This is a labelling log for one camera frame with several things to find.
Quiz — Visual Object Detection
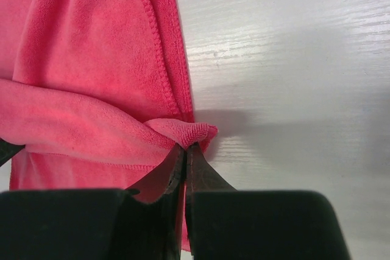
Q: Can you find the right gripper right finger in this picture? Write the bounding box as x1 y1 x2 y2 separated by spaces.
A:
185 144 350 259

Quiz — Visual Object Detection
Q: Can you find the pink towel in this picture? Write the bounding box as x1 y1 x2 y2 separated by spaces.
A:
0 0 219 252

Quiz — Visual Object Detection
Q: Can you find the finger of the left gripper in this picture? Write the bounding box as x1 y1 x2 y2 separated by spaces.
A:
0 139 24 167

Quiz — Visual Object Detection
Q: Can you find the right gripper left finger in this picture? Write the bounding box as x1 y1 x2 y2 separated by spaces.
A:
1 145 185 259

